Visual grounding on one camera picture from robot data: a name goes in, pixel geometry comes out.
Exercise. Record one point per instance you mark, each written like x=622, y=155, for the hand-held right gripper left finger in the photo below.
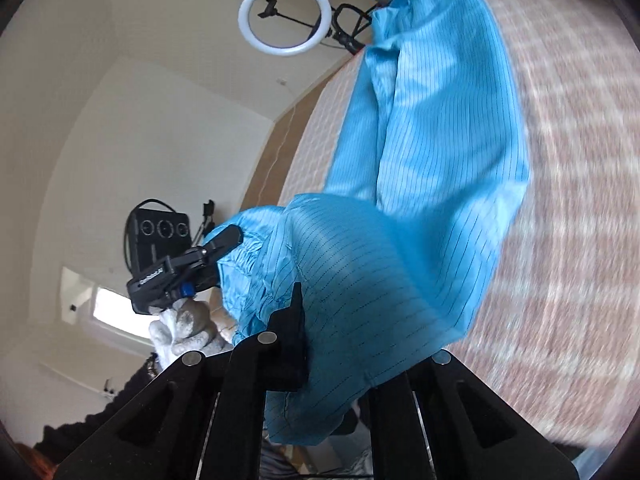
x=287, y=350

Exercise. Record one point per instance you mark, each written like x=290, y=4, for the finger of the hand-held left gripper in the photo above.
x=225, y=240

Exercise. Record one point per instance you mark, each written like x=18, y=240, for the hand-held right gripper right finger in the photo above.
x=390, y=425

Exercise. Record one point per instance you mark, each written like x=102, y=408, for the blue pinstriped garment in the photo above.
x=425, y=185

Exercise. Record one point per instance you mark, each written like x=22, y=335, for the person's left forearm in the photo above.
x=110, y=410

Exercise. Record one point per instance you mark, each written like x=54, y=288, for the person's left hand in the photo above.
x=185, y=327

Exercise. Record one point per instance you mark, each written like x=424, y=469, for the small bright window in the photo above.
x=115, y=307

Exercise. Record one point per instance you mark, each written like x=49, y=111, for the pink plaid blanket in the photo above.
x=575, y=210

